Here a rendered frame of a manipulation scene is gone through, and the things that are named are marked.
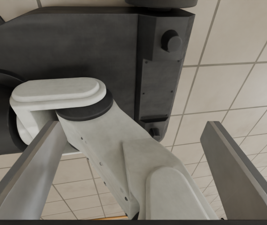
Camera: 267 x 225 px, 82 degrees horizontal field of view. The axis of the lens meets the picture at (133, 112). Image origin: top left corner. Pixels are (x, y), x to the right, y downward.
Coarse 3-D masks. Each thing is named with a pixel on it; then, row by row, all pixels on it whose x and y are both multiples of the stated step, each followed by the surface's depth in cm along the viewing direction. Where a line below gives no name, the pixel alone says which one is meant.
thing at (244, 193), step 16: (208, 128) 10; (224, 128) 10; (208, 144) 10; (224, 144) 8; (208, 160) 10; (224, 160) 8; (240, 160) 7; (224, 176) 8; (240, 176) 7; (256, 176) 7; (224, 192) 8; (240, 192) 7; (256, 192) 6; (224, 208) 8; (240, 208) 7; (256, 208) 6
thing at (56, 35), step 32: (0, 32) 36; (32, 32) 37; (64, 32) 38; (96, 32) 39; (128, 32) 40; (160, 32) 38; (0, 64) 40; (32, 64) 42; (64, 64) 43; (96, 64) 45; (128, 64) 46; (160, 64) 46; (0, 96) 36; (128, 96) 54; (160, 96) 54; (0, 128) 32; (160, 128) 62
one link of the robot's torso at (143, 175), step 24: (72, 120) 34; (96, 120) 34; (120, 120) 34; (72, 144) 40; (96, 144) 29; (120, 144) 29; (144, 144) 28; (96, 168) 33; (120, 168) 26; (144, 168) 21; (168, 168) 20; (120, 192) 25; (144, 192) 19; (168, 192) 18; (192, 192) 18; (144, 216) 17; (168, 216) 16; (192, 216) 16; (216, 216) 17
